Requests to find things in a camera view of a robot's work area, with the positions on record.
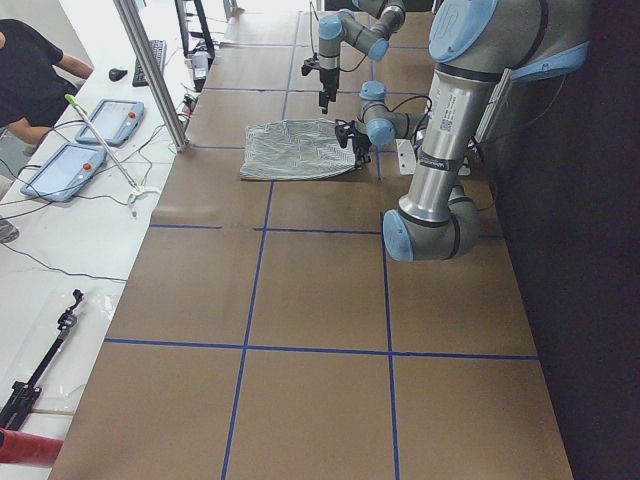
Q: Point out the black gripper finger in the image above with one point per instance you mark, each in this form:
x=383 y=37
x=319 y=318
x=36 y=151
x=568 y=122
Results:
x=362 y=160
x=323 y=101

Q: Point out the navy white striped polo shirt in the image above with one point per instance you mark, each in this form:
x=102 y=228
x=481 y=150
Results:
x=295 y=150

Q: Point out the blue teach pendant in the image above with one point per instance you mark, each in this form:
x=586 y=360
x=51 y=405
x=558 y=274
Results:
x=65 y=173
x=116 y=119

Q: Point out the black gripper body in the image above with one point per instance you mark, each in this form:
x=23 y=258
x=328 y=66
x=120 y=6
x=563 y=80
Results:
x=328 y=80
x=359 y=141

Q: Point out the red cylinder object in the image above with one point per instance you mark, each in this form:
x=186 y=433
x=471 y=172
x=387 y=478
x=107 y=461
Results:
x=29 y=450

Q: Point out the person in black shirt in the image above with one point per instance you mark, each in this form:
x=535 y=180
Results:
x=33 y=94

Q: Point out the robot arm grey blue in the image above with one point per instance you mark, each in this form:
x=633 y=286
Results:
x=342 y=27
x=472 y=43

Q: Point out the white reacher grabber stick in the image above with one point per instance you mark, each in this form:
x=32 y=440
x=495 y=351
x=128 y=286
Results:
x=138 y=191

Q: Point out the blue teach pendant near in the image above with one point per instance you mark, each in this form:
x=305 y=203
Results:
x=65 y=173

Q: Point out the blue teach pendant far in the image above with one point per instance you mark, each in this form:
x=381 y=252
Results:
x=116 y=119

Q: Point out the black computer mouse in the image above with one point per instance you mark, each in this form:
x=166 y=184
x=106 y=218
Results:
x=116 y=74

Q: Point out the aluminium frame post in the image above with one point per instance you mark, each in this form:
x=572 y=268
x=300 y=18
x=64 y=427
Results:
x=139 y=41

